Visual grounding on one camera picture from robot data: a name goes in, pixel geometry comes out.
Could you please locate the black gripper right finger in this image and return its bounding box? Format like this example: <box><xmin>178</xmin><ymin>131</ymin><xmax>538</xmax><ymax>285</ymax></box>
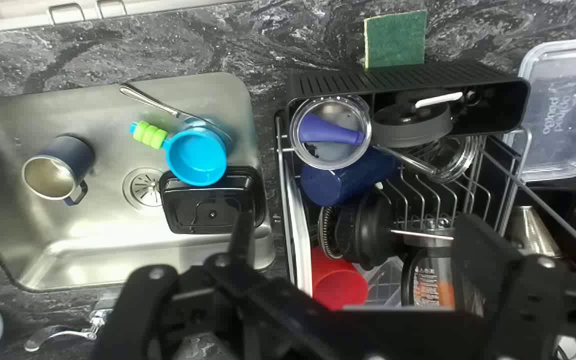
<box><xmin>450</xmin><ymin>211</ymin><xmax>524</xmax><ymax>316</ymax></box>

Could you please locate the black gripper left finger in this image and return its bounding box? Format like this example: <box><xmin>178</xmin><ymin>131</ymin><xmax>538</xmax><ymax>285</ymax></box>
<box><xmin>226</xmin><ymin>209</ymin><xmax>257</xmax><ymax>268</ymax></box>

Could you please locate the navy blue steel mug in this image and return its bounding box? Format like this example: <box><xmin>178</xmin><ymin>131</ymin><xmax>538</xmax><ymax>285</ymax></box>
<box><xmin>20</xmin><ymin>133</ymin><xmax>99</xmax><ymax>208</ymax></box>

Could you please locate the metal sink drain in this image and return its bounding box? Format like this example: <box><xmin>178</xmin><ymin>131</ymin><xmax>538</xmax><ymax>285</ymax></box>
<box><xmin>120</xmin><ymin>166</ymin><xmax>166</xmax><ymax>209</ymax></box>

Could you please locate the stainless steel sink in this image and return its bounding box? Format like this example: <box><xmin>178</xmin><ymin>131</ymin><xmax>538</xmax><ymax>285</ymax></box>
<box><xmin>0</xmin><ymin>69</ymin><xmax>279</xmax><ymax>292</ymax></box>

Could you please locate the black plastic container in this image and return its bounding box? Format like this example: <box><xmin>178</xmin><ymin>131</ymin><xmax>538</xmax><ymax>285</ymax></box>
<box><xmin>158</xmin><ymin>166</ymin><xmax>269</xmax><ymax>235</ymax></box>

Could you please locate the white rectangular board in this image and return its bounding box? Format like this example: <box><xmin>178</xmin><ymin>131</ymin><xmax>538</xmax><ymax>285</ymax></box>
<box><xmin>279</xmin><ymin>158</ymin><xmax>316</xmax><ymax>298</ymax></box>

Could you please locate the red plastic cup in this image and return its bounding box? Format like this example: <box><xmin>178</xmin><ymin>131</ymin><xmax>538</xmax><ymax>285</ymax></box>
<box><xmin>310</xmin><ymin>245</ymin><xmax>371</xmax><ymax>314</ymax></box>

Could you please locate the blue plastic cup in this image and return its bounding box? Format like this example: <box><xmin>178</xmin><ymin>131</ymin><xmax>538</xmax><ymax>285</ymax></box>
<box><xmin>298</xmin><ymin>146</ymin><xmax>403</xmax><ymax>209</ymax></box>

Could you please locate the black ribbed bowl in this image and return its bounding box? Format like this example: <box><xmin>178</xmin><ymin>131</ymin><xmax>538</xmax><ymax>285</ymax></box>
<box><xmin>319</xmin><ymin>190</ymin><xmax>398</xmax><ymax>269</ymax></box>

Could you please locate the clear plastic cup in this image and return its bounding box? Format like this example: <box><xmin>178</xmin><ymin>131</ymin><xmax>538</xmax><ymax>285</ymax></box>
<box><xmin>289</xmin><ymin>93</ymin><xmax>377</xmax><ymax>171</ymax></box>

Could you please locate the black round lid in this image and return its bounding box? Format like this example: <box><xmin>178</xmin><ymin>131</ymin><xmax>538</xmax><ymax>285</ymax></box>
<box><xmin>372</xmin><ymin>89</ymin><xmax>468</xmax><ymax>151</ymax></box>

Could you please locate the metal spoon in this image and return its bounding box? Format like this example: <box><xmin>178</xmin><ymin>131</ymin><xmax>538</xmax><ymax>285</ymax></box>
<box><xmin>119</xmin><ymin>81</ymin><xmax>185</xmax><ymax>119</ymax></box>

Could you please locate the clear plastic container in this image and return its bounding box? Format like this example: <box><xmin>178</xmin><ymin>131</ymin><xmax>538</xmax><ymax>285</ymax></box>
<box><xmin>501</xmin><ymin>35</ymin><xmax>576</xmax><ymax>186</ymax></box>

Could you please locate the black utensil caddy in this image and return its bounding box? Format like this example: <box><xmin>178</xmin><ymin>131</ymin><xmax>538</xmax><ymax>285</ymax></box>
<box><xmin>284</xmin><ymin>57</ymin><xmax>533</xmax><ymax>138</ymax></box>

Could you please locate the green yellow sponge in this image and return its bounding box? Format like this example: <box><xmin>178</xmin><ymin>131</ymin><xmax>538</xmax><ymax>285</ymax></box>
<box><xmin>361</xmin><ymin>8</ymin><xmax>430</xmax><ymax>71</ymax></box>

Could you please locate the white lower cabinet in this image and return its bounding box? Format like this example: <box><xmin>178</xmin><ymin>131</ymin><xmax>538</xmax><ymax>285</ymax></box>
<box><xmin>0</xmin><ymin>0</ymin><xmax>234</xmax><ymax>35</ymax></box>

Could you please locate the black wire dish rack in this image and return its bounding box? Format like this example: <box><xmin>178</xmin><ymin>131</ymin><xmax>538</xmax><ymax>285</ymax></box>
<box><xmin>273</xmin><ymin>107</ymin><xmax>576</xmax><ymax>316</ymax></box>

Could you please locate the blue cup green handle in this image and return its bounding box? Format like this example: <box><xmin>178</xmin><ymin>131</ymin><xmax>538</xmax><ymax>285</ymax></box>
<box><xmin>129</xmin><ymin>117</ymin><xmax>233</xmax><ymax>188</ymax></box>

